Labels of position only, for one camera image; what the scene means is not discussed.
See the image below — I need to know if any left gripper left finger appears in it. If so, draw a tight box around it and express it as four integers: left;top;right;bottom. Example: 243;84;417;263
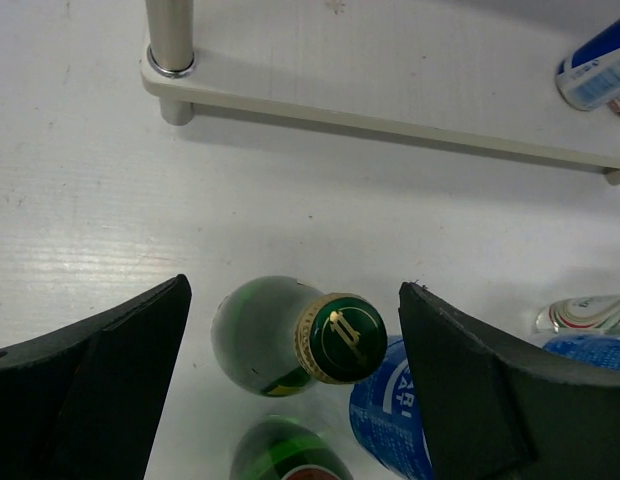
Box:
0;275;192;479

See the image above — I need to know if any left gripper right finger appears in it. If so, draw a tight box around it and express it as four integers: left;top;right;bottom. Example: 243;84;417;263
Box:
399;283;620;479

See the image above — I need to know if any green glass bottle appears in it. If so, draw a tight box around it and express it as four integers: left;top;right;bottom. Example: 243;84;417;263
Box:
229;416;353;480
211;276;388;397

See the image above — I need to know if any green glass bottle front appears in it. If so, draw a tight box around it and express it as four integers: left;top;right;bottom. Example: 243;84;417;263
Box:
229;416;353;480

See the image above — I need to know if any white two-tier shelf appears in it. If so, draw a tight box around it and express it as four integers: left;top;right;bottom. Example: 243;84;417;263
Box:
141;1;620;185

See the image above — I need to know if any left blue label water bottle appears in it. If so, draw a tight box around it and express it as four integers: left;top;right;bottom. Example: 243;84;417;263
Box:
349;335;434;480

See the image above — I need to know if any blue label water bottle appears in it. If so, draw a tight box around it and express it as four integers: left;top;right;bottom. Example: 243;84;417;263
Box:
532;334;620;371
349;335;434;480

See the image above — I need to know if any right blue label water bottle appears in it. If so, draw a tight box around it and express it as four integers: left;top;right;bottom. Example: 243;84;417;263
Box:
532;334;620;371

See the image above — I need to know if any clear soda bottle rear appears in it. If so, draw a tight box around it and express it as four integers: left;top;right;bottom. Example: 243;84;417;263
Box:
532;295;620;335

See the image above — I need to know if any silver blue energy drink can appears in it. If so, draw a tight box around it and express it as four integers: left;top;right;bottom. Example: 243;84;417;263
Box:
555;19;620;111

